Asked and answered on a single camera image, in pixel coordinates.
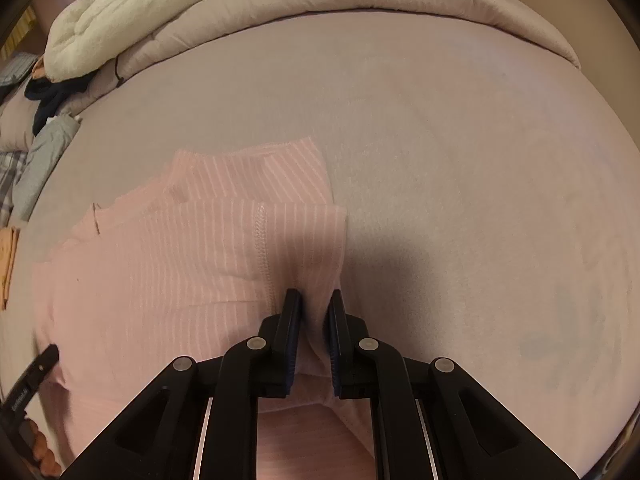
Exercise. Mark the dark navy garment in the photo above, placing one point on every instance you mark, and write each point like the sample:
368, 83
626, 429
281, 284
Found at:
50, 95

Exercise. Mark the plaid pillow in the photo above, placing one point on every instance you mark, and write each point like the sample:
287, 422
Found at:
7, 180

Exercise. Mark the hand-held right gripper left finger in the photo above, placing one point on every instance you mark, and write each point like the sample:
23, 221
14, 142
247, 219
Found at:
292, 340

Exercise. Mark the grey duvet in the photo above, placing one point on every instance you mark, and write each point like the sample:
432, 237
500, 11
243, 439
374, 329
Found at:
350, 5

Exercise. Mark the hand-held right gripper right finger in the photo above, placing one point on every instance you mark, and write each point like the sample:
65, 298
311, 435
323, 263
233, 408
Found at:
332, 340

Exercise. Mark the striped grey folded cloth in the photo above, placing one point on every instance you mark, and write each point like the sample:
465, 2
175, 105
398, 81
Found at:
17, 67

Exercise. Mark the yellow pleated hanging cloth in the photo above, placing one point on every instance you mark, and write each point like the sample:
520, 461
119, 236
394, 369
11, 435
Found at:
22, 30

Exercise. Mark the person's left hand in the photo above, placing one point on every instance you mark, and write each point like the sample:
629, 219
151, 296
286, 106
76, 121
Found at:
42, 452

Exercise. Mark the folded orange printed garment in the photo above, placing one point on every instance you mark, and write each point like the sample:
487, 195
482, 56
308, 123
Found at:
7, 260

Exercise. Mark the pink striped long-sleeve shirt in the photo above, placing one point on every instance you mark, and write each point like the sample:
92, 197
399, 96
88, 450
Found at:
175, 260

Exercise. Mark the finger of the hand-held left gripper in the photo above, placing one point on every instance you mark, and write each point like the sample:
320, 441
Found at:
46, 356

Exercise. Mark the bed with mauve sheet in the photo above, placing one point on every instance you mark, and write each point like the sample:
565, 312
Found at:
450, 185

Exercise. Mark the folded grey-blue garment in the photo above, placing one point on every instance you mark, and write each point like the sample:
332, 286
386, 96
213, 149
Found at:
45, 160

